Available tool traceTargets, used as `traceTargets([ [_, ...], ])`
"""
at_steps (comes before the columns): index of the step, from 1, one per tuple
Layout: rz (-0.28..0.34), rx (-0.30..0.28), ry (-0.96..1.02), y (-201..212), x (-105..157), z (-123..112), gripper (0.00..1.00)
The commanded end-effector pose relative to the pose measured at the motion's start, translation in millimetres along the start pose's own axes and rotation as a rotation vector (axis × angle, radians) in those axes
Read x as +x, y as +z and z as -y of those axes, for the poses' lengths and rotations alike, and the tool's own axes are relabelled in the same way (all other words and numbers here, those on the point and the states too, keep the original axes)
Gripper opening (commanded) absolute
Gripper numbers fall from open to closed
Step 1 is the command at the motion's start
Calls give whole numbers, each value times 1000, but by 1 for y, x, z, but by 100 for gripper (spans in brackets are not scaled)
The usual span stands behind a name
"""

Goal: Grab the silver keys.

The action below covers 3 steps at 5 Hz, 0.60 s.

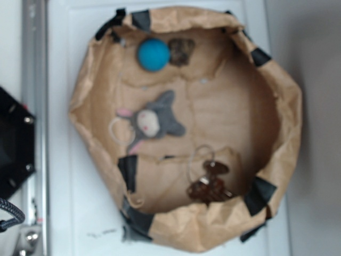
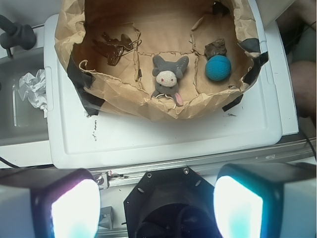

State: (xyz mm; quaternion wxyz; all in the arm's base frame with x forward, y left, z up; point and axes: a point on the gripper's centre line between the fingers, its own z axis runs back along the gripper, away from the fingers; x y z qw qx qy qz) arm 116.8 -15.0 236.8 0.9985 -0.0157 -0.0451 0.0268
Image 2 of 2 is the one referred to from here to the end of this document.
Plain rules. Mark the brown paper bag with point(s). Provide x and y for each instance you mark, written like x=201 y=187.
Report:
x=171 y=29

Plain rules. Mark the blue ball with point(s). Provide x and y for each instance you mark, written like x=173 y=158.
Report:
x=218 y=68

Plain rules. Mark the white plastic bin lid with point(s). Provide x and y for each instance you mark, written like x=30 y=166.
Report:
x=106 y=140

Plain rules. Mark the brown rock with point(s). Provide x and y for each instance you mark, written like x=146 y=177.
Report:
x=215 y=48

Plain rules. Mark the crumpled white paper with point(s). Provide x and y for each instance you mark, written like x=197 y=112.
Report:
x=33 y=88

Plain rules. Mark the silver keys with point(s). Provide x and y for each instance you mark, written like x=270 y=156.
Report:
x=113 y=49

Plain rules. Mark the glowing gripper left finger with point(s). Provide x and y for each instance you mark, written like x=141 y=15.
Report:
x=48 y=203

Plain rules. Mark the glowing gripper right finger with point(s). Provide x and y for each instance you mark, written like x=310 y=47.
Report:
x=266 y=200

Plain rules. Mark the grey clamp knob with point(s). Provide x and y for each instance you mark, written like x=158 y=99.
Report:
x=16 y=34

